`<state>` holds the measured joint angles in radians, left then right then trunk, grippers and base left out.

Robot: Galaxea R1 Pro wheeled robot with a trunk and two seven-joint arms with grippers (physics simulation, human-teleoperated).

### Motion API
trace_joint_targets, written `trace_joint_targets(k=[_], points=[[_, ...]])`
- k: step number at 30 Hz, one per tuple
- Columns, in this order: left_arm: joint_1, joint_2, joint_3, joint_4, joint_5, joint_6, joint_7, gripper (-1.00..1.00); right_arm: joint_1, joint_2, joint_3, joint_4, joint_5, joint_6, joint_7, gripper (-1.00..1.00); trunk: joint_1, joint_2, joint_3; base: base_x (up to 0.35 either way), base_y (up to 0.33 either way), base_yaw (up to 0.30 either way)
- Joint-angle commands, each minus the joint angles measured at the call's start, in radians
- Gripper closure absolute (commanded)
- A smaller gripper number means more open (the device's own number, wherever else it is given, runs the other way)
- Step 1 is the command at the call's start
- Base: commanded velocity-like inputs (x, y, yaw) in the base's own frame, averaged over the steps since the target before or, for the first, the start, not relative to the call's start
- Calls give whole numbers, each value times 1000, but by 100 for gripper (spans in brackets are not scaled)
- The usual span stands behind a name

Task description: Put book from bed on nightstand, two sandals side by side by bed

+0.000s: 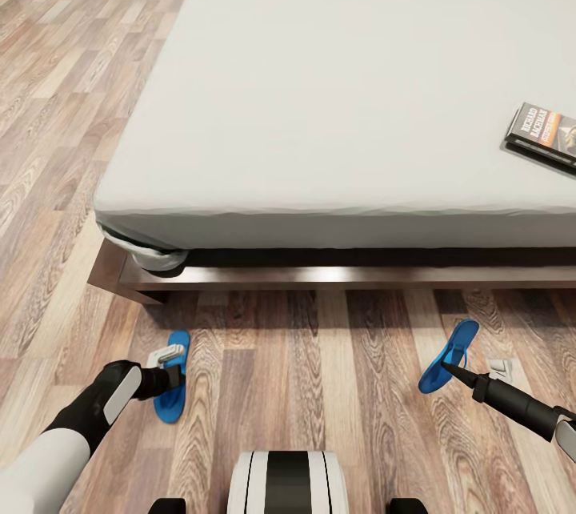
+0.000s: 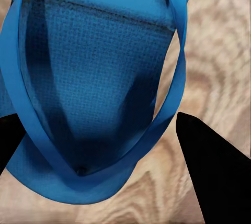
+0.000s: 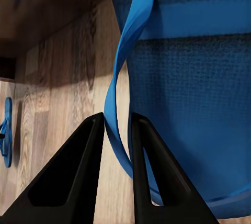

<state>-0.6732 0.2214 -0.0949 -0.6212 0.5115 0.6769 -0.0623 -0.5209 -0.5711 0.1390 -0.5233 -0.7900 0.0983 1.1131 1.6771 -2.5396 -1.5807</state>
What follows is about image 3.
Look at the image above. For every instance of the bed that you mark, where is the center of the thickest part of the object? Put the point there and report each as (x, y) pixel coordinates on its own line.
(25, 23)

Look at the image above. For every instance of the sandal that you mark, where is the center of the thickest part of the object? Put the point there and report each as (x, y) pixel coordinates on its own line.
(6, 129)
(189, 67)

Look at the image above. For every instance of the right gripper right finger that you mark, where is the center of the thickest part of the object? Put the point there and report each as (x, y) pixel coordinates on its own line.
(182, 202)

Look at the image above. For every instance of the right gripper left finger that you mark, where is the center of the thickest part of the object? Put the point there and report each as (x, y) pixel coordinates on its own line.
(65, 190)

